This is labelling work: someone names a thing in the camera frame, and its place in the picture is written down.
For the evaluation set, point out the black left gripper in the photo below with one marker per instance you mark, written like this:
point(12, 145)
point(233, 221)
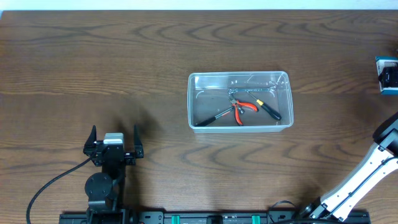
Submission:
point(112, 152)

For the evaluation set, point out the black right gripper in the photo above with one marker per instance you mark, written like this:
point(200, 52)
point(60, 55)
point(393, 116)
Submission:
point(387, 78)

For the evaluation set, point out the blue white cardboard box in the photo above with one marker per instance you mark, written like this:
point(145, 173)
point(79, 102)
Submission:
point(379, 61)

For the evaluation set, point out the small steel claw hammer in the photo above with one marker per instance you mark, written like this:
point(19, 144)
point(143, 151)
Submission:
point(214, 118)

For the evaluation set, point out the clear plastic storage container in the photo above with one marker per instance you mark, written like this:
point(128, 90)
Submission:
point(207, 95)

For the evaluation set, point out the black yellow screwdriver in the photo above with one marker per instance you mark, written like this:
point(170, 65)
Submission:
point(271, 111)

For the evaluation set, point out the red handled pliers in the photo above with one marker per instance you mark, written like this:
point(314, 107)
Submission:
point(242, 105)

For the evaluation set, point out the silver combination wrench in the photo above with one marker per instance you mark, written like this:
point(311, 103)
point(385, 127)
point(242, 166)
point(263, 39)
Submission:
point(239, 90)

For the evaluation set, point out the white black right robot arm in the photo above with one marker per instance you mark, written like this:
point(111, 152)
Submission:
point(379, 161)

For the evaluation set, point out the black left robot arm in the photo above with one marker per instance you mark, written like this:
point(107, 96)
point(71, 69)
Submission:
point(105, 189)

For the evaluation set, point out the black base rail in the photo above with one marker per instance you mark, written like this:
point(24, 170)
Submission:
point(158, 217)

